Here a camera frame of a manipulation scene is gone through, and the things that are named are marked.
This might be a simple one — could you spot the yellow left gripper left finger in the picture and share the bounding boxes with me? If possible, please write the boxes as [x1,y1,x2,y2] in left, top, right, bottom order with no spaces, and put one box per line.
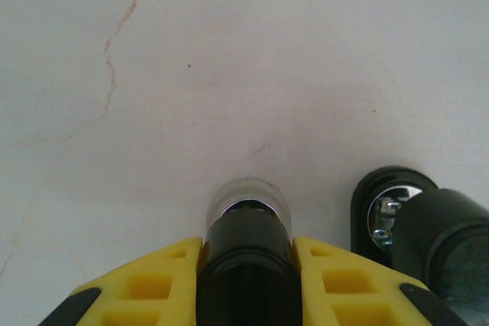
[37,237,204,326]

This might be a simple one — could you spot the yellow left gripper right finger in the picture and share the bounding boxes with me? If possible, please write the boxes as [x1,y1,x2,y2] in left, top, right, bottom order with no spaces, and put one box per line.
[291,235,471,326]

